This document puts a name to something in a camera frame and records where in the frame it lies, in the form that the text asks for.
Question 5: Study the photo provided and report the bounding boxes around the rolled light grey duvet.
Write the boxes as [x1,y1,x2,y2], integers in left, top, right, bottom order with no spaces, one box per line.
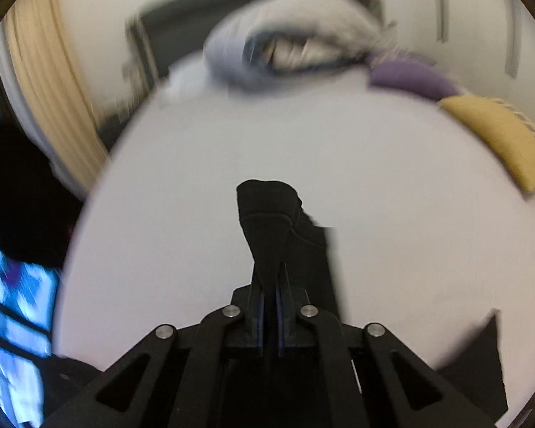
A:
[203,0,397,92]

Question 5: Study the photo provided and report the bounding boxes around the dark grey headboard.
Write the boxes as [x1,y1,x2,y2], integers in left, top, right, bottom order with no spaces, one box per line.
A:
[127,0,384,94]

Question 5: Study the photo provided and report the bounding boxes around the purple pillow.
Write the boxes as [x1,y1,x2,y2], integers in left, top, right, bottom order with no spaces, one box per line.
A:
[368,56,462,101]

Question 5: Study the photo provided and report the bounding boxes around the window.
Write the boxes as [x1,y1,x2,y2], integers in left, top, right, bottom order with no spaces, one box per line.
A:
[0,76,58,424]

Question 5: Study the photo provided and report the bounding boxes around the hanging black clothing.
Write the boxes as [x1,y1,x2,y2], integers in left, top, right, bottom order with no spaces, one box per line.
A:
[0,125,85,268]

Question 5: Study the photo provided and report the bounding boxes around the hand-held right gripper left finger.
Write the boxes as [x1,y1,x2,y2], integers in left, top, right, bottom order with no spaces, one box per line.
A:
[40,267,268,428]

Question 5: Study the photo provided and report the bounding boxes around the bed with white sheet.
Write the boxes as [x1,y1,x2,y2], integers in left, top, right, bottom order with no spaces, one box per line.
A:
[53,49,535,428]

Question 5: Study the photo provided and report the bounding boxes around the beige curtain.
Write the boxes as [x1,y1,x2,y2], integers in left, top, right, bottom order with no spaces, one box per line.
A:
[4,0,112,188]

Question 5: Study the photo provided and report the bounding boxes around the black pants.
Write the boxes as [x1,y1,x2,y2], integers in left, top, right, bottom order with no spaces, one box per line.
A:
[236,179,509,417]

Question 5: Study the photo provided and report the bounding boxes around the yellow pillow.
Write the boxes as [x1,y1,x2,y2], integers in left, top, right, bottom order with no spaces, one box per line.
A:
[437,96,535,194]

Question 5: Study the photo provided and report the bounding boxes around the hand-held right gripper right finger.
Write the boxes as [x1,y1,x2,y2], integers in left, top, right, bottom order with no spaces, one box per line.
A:
[274,263,502,428]

